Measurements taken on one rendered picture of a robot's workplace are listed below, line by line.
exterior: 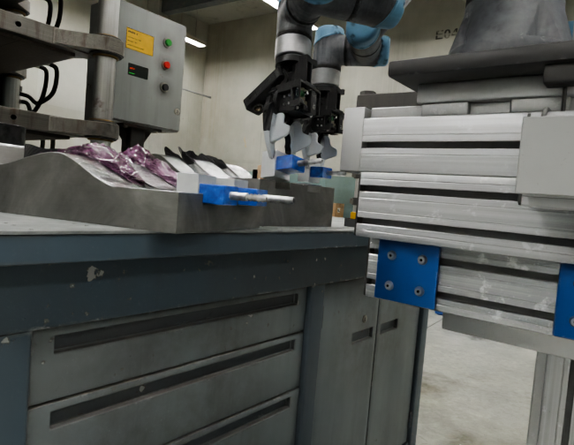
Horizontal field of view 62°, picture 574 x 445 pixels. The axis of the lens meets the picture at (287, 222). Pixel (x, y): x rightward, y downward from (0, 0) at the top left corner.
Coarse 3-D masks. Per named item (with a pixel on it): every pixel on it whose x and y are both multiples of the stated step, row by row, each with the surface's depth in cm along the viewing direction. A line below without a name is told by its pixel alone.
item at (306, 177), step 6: (312, 168) 124; (318, 168) 123; (324, 168) 122; (330, 168) 125; (300, 174) 126; (306, 174) 125; (312, 174) 124; (318, 174) 123; (324, 174) 123; (330, 174) 123; (336, 174) 121; (342, 174) 120; (300, 180) 126; (306, 180) 125; (312, 180) 126; (318, 180) 128
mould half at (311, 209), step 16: (176, 160) 110; (224, 176) 116; (240, 176) 122; (272, 192) 93; (288, 192) 97; (304, 192) 101; (320, 192) 106; (272, 208) 94; (288, 208) 98; (304, 208) 102; (320, 208) 107; (272, 224) 94; (288, 224) 98; (304, 224) 102; (320, 224) 107
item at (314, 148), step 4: (312, 136) 123; (316, 136) 122; (312, 140) 123; (316, 140) 122; (312, 144) 123; (316, 144) 122; (320, 144) 121; (304, 148) 123; (308, 148) 123; (312, 148) 122; (316, 148) 121; (320, 148) 121; (304, 152) 123; (308, 152) 123; (312, 152) 122; (316, 152) 121; (320, 152) 121; (304, 156) 123; (308, 156) 123
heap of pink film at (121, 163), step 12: (84, 144) 76; (96, 144) 75; (96, 156) 74; (108, 156) 73; (120, 156) 76; (132, 156) 85; (144, 156) 85; (120, 168) 73; (132, 168) 75; (156, 168) 85; (168, 168) 84; (132, 180) 73; (144, 180) 74; (168, 180) 83
